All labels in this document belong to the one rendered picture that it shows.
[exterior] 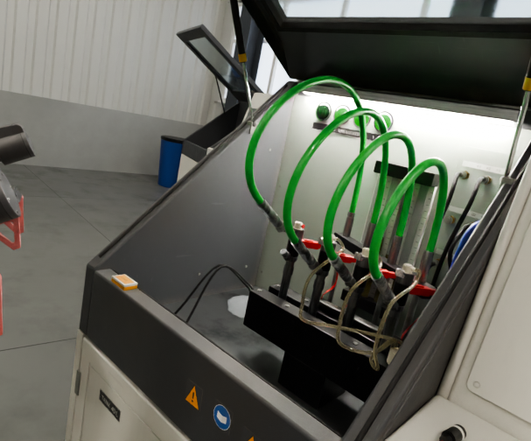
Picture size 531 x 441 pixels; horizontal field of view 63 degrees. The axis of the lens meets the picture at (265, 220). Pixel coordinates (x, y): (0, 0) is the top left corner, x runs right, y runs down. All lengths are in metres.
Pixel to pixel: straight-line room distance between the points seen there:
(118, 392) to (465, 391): 0.64
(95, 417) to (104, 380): 0.10
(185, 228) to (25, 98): 6.21
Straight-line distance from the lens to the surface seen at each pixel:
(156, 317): 0.83
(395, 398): 0.63
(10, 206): 0.54
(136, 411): 0.95
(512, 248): 0.75
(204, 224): 1.14
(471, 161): 1.03
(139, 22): 7.78
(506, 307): 0.74
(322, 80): 0.84
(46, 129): 7.31
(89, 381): 1.09
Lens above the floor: 1.33
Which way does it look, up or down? 13 degrees down
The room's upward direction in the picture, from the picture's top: 12 degrees clockwise
